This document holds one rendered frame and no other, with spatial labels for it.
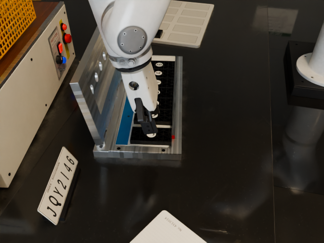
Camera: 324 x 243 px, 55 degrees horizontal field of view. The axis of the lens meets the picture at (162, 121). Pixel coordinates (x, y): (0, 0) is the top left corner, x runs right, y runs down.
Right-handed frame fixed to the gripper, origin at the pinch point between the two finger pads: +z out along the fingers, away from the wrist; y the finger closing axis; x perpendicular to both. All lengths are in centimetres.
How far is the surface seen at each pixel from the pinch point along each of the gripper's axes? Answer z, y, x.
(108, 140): 4.3, -1.3, 11.5
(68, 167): 1.6, -11.3, 17.8
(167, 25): 8, 65, 0
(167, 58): 5.8, 35.8, -1.3
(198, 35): 10, 57, -12
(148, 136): 5.0, -0.9, 1.7
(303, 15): 21, 81, -57
